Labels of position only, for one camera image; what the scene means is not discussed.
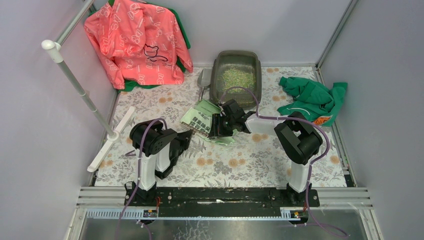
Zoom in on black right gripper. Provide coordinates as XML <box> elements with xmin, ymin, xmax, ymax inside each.
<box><xmin>208</xmin><ymin>113</ymin><xmax>236</xmax><ymax>138</ymax></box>

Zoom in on beige bag sealing clip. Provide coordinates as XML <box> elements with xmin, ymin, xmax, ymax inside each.
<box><xmin>181</xmin><ymin>122</ymin><xmax>210</xmax><ymax>138</ymax></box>

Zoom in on green cat litter bag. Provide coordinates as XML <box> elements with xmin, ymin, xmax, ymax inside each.
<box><xmin>180</xmin><ymin>99</ymin><xmax>235</xmax><ymax>146</ymax></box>

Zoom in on metal litter scoop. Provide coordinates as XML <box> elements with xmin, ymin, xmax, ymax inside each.
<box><xmin>197</xmin><ymin>68</ymin><xmax>212</xmax><ymax>102</ymax></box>

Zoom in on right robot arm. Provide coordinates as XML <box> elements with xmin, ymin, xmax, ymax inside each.
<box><xmin>208</xmin><ymin>99</ymin><xmax>323</xmax><ymax>206</ymax></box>

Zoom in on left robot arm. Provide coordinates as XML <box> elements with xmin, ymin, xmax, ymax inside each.
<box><xmin>128</xmin><ymin>118</ymin><xmax>194</xmax><ymax>206</ymax></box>

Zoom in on green cat litter pile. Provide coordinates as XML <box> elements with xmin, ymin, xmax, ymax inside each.
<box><xmin>218</xmin><ymin>67</ymin><xmax>256</xmax><ymax>94</ymax></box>

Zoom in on grey plastic litter box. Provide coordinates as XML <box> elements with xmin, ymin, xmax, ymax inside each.
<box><xmin>209</xmin><ymin>50</ymin><xmax>262</xmax><ymax>109</ymax></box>

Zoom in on floral patterned mat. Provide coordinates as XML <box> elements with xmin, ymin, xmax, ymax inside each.
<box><xmin>94</xmin><ymin>66</ymin><xmax>347</xmax><ymax>189</ymax></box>

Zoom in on white clothes rack pole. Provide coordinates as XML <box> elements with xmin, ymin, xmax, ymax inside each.
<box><xmin>41</xmin><ymin>39</ymin><xmax>136</xmax><ymax>173</ymax></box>

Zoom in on green garment behind jacket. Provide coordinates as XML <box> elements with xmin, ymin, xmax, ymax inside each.
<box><xmin>86</xmin><ymin>0</ymin><xmax>192</xmax><ymax>93</ymax></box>

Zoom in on pink hooded jacket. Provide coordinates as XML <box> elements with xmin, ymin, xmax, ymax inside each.
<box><xmin>83</xmin><ymin>0</ymin><xmax>194</xmax><ymax>90</ymax></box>

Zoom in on crumpled green garment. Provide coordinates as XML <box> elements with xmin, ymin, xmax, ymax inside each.
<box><xmin>277</xmin><ymin>77</ymin><xmax>348</xmax><ymax>127</ymax></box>

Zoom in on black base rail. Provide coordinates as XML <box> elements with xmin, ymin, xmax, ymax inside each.
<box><xmin>124</xmin><ymin>187</ymin><xmax>320</xmax><ymax>218</ymax></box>

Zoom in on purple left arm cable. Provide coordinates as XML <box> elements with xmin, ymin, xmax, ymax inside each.
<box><xmin>114</xmin><ymin>117</ymin><xmax>168</xmax><ymax>240</ymax></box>

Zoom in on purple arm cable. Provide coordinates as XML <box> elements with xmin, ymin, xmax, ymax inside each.
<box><xmin>114</xmin><ymin>117</ymin><xmax>168</xmax><ymax>240</ymax></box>
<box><xmin>218</xmin><ymin>86</ymin><xmax>349</xmax><ymax>239</ymax></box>

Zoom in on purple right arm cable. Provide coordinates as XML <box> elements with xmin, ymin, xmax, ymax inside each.
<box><xmin>218</xmin><ymin>86</ymin><xmax>349</xmax><ymax>239</ymax></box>

